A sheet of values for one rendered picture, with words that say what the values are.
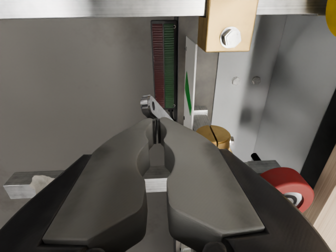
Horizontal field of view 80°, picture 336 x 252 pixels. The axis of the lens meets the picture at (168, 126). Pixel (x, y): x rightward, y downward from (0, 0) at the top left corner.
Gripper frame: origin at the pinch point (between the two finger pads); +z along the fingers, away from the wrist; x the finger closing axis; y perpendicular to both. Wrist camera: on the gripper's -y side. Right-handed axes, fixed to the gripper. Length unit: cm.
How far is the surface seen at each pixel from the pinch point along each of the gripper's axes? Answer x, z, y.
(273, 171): 16.2, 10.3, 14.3
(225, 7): 7.0, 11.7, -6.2
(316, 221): 24.6, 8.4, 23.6
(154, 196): -7, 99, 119
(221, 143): 8.4, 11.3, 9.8
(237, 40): 8.3, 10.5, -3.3
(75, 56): -42, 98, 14
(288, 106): 27.8, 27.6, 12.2
